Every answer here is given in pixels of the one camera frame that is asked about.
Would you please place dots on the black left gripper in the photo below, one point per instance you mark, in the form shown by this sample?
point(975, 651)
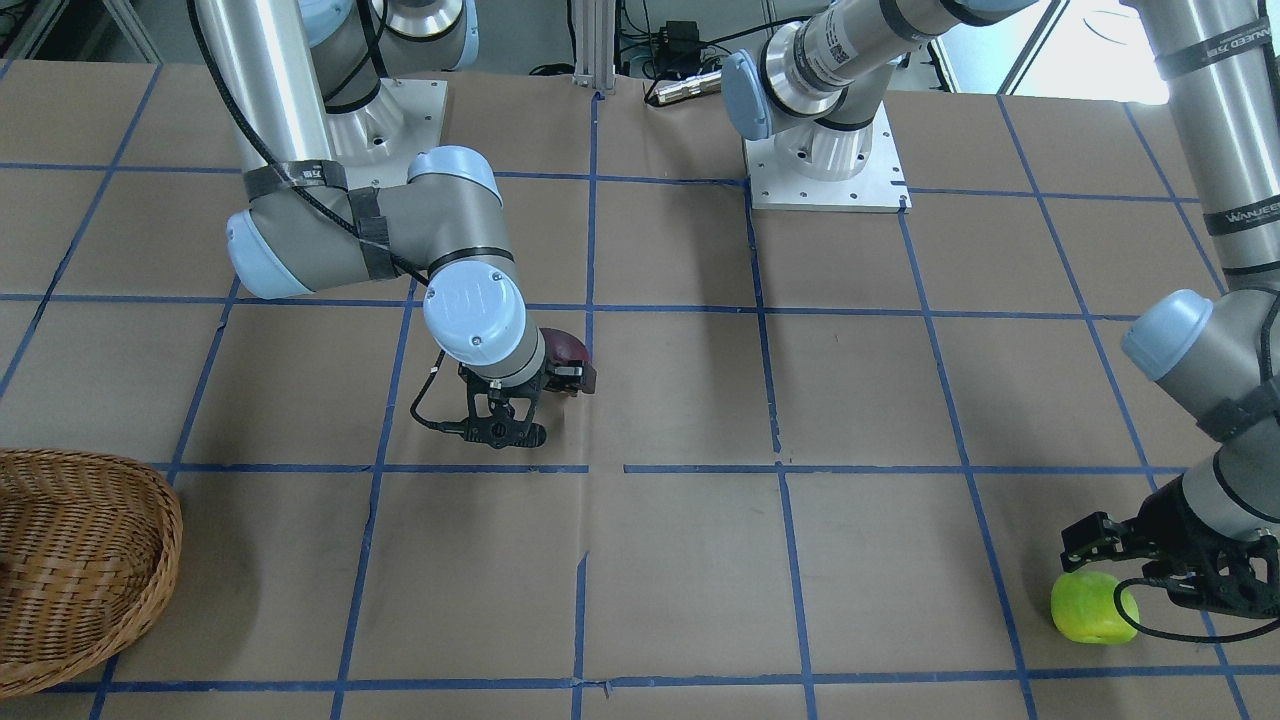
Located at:
point(1178, 528)

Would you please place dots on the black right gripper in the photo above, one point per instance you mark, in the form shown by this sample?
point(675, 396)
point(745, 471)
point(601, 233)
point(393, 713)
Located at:
point(567, 376)

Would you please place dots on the dark red apple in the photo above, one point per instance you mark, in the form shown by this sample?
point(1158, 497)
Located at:
point(563, 348)

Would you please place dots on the green apple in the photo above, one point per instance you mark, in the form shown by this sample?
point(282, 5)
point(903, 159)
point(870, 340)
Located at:
point(1082, 608)

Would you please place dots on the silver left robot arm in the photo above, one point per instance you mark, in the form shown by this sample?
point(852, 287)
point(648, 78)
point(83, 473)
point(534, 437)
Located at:
point(1039, 302)

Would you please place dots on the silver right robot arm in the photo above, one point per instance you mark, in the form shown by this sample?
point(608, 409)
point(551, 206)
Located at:
point(343, 187)

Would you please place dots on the woven wicker basket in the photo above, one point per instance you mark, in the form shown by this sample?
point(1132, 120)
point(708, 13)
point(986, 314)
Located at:
point(90, 547)

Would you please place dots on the silver metal cylinder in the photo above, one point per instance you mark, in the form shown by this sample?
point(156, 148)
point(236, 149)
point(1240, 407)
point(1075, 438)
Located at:
point(690, 88)

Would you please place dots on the black power adapter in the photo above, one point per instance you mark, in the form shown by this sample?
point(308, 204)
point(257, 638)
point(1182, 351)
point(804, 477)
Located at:
point(677, 40)

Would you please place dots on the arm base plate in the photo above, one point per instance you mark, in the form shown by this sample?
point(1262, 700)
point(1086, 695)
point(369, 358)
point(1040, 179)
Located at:
point(815, 168)
point(377, 142)

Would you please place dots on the aluminium frame post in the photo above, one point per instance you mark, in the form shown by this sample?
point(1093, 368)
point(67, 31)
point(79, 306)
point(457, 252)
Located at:
point(594, 33)

